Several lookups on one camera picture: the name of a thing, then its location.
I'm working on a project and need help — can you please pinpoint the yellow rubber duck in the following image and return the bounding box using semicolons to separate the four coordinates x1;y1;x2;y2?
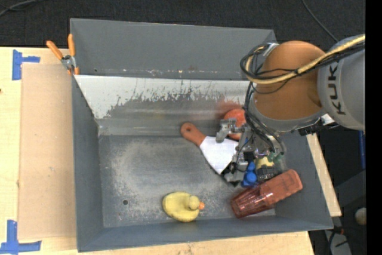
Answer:
162;191;206;223

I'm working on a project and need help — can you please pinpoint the blue plastic toy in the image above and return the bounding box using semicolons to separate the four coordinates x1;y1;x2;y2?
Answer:
241;160;258;188

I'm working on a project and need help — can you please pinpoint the brown cardboard board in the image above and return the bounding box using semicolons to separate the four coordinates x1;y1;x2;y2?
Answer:
17;62;78;241

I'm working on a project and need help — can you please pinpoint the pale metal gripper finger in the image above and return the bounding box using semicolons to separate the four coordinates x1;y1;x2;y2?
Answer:
223;160;249;188
215;118;240;143

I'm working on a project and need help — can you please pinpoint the yellow and black object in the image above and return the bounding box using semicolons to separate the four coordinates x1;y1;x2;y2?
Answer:
255;156;284;183

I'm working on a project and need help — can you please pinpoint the white scraper with orange handle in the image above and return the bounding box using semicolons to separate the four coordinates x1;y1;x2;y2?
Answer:
180;122;240;176

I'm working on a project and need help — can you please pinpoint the grey metal bin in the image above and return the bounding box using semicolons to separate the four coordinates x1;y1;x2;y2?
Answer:
70;17;334;253

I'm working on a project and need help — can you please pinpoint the red apple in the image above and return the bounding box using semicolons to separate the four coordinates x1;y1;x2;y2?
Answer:
223;108;248;141

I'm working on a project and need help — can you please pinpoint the red ribbed plastic cup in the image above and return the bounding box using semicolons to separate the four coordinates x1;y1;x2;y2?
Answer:
230;169;304;219

